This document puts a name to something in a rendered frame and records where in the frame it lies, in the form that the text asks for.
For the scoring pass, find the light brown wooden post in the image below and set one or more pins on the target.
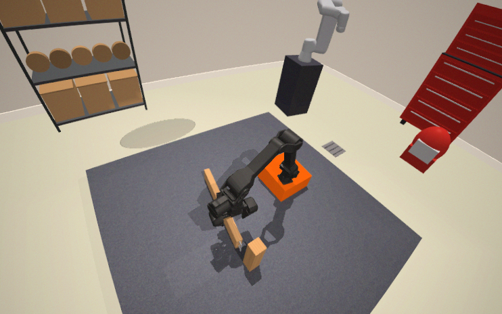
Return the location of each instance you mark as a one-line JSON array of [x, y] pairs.
[[254, 254]]

